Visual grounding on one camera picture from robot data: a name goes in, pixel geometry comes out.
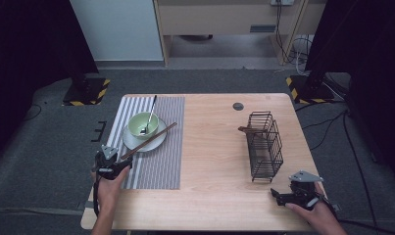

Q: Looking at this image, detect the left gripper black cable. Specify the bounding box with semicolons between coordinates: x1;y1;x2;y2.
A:
92;179;101;217

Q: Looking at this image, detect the thin black floor cable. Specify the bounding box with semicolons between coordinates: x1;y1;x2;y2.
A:
23;103;43;122

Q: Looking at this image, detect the white plate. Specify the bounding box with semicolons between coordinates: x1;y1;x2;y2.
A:
122;117;169;154

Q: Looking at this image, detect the long black floor cable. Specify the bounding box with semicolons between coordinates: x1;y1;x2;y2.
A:
342;111;379;231

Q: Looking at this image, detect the green bowl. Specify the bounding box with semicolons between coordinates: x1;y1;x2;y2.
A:
127;112;160;141

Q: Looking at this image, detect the grey tape strip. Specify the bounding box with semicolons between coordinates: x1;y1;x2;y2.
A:
76;200;96;211

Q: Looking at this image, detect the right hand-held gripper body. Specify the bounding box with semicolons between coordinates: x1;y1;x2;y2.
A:
282;168;324;209

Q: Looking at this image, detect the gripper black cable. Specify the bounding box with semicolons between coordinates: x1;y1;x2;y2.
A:
92;179;101;217
321;195;395;235

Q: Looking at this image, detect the bundle of hanging cables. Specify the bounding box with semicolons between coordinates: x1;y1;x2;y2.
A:
273;0;315;76

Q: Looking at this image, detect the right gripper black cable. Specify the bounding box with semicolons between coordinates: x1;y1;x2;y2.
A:
321;195;395;235

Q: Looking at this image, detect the metal spoon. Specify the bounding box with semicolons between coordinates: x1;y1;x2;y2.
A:
139;95;158;135

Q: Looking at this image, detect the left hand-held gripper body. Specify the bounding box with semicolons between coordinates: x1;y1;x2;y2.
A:
93;145;124;180

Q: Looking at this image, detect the black stand base striped edge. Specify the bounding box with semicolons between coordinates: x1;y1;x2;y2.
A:
62;77;112;107
285;74;336;106

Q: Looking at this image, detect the dark curtain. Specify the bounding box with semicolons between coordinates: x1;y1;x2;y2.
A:
304;0;395;187
0;0;100;170

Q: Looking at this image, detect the light wooden desk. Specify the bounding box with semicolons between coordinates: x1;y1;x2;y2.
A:
152;0;326;67

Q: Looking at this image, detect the person's right hand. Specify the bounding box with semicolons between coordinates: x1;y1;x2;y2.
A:
284;181;338;229

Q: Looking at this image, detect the striped placemat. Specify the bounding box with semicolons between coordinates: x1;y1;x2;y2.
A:
101;95;186;191

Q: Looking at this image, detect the white panel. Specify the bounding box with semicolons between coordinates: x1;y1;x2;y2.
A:
70;0;164;62

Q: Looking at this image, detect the black wire basket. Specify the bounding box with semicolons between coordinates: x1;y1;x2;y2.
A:
246;111;284;183

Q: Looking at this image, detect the person's left hand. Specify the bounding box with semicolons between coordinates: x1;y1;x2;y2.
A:
92;165;131;216

